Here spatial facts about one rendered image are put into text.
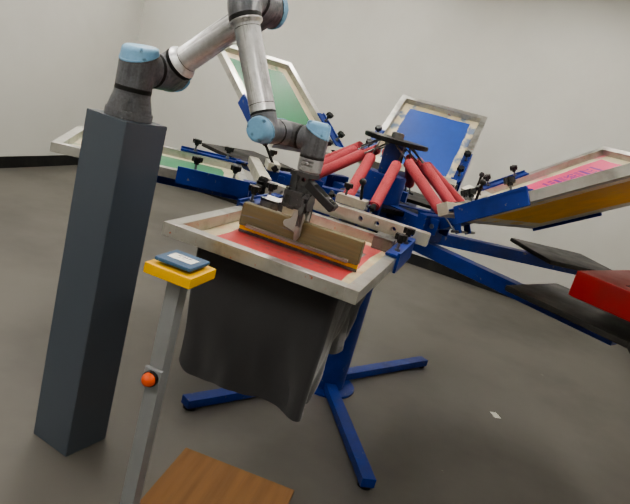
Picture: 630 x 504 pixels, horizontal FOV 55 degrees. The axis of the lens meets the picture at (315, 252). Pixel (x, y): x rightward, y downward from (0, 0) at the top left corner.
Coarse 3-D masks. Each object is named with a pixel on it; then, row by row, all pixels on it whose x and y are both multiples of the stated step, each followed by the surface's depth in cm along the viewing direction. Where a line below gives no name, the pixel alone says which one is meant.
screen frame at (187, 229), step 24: (192, 216) 182; (216, 216) 191; (312, 216) 234; (192, 240) 167; (216, 240) 165; (264, 264) 161; (288, 264) 161; (384, 264) 188; (312, 288) 158; (336, 288) 156; (360, 288) 157
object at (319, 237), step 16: (256, 208) 190; (240, 224) 193; (256, 224) 191; (272, 224) 189; (304, 224) 186; (304, 240) 187; (320, 240) 185; (336, 240) 183; (352, 240) 182; (352, 256) 183
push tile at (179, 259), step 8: (160, 256) 146; (168, 256) 148; (176, 256) 149; (184, 256) 151; (192, 256) 153; (168, 264) 145; (176, 264) 144; (184, 264) 145; (192, 264) 147; (200, 264) 148; (208, 264) 152
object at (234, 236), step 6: (222, 234) 186; (228, 234) 188; (234, 234) 190; (240, 234) 192; (246, 234) 193; (234, 240) 183; (240, 240) 185; (246, 246) 180; (252, 246) 182; (258, 246) 184; (264, 252) 179; (270, 252) 181
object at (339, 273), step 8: (368, 248) 220; (280, 256) 180; (368, 256) 208; (296, 264) 176; (304, 264) 178; (360, 264) 195; (320, 272) 175; (328, 272) 177; (336, 272) 179; (344, 272) 181
